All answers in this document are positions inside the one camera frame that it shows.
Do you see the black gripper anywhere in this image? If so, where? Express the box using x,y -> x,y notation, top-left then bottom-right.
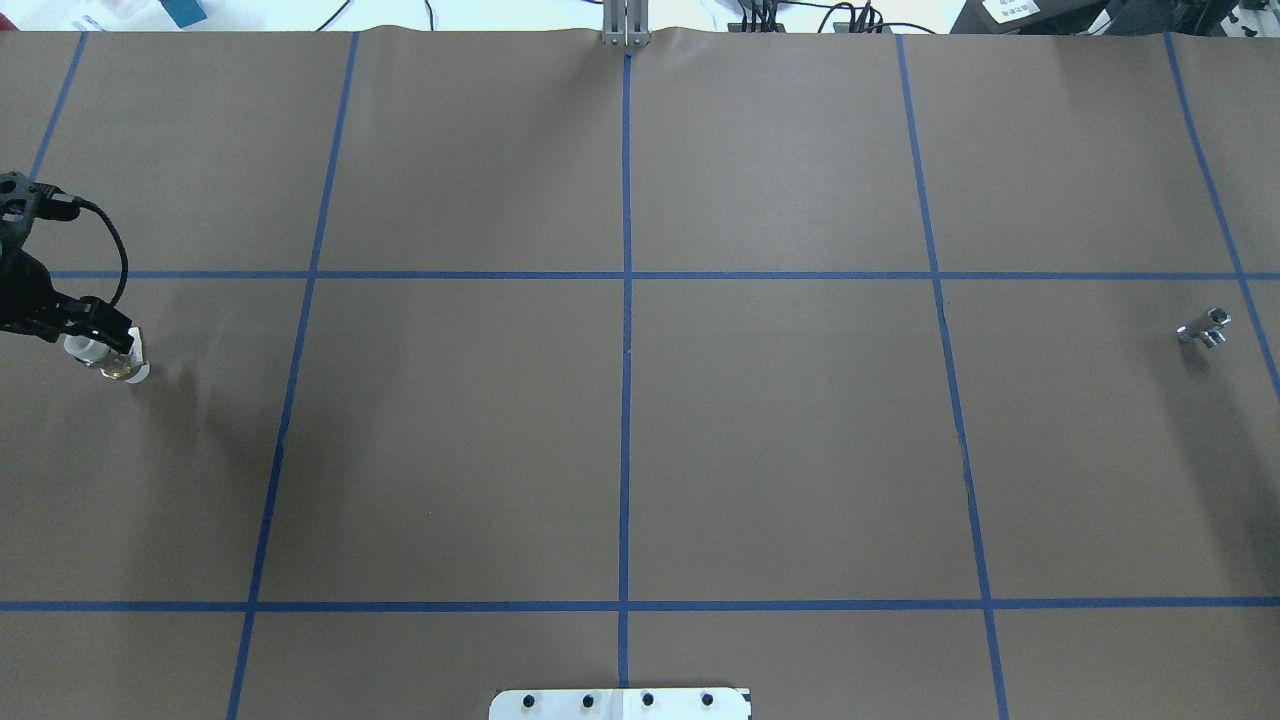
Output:
1,172 -> 134,354

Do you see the white PPR pipe fitting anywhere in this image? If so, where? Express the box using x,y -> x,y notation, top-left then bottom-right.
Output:
61,327 -> 150,384

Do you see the chrome metal angle valve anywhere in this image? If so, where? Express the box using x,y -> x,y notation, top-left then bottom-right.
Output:
1175,307 -> 1233,348

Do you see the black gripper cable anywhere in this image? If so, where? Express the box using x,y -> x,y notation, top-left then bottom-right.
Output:
60,199 -> 131,307

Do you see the aluminium frame post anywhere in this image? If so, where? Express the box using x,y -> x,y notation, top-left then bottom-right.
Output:
599,0 -> 652,50

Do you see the white pedestal base plate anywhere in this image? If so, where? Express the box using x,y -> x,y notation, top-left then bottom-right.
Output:
488,687 -> 753,719

